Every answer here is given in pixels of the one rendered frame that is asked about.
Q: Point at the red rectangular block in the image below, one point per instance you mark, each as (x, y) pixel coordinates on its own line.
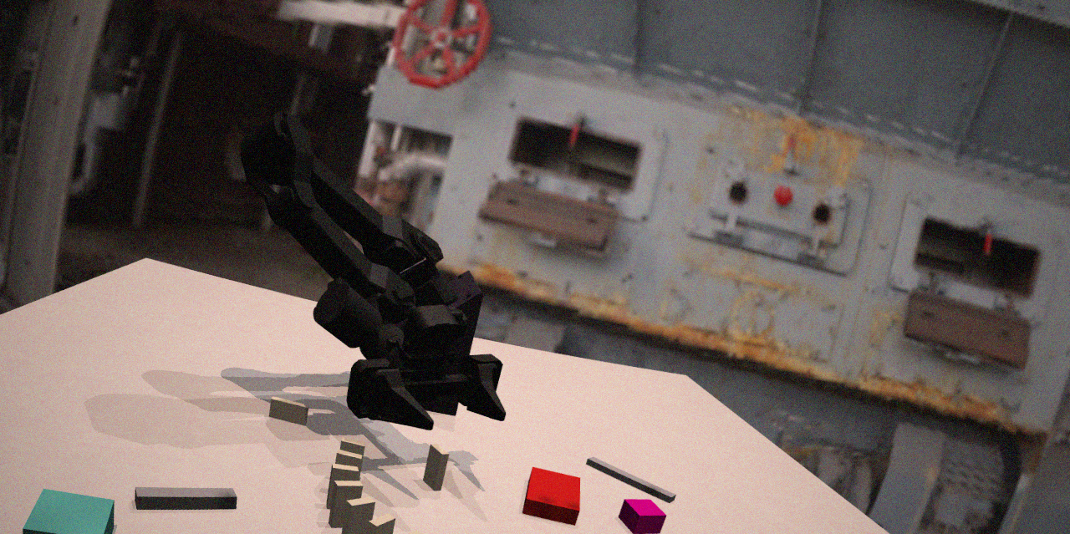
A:
(552, 495)

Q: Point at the magenta cube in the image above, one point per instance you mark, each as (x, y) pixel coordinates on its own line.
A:
(642, 516)

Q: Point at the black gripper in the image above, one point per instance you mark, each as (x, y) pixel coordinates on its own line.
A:
(386, 389)

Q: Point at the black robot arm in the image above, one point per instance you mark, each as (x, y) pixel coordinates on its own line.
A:
(369, 294)

